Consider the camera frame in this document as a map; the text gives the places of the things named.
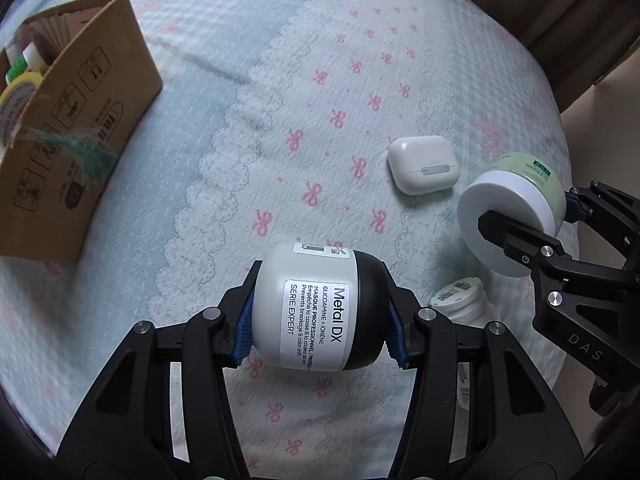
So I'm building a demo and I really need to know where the white earbuds case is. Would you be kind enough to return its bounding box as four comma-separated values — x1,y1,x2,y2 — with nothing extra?
387,136,460,196

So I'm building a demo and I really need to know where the pale green jar white lid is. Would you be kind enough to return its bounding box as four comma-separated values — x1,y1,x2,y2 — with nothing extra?
457,153,566,278

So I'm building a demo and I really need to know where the white pill bottle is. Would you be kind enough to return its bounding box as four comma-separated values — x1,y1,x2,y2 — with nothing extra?
428,276,489,326

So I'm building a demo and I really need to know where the white black Metal DX jar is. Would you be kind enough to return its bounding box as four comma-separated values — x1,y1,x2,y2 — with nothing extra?
252,242,390,373

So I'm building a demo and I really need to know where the white jar green label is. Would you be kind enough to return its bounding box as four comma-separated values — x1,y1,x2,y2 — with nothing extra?
6,42,49,84

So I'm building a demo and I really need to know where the brown right curtain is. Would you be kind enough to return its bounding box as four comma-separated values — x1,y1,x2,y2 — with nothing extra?
471,0,639,112

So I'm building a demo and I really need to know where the checkered floral bedspread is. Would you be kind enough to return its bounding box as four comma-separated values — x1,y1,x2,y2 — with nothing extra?
1,0,572,455

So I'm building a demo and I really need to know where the cardboard box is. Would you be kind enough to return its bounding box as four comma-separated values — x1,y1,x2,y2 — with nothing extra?
1,0,163,261

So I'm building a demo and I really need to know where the yellow tape roll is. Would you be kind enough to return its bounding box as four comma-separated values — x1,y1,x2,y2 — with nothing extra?
0,72,43,151

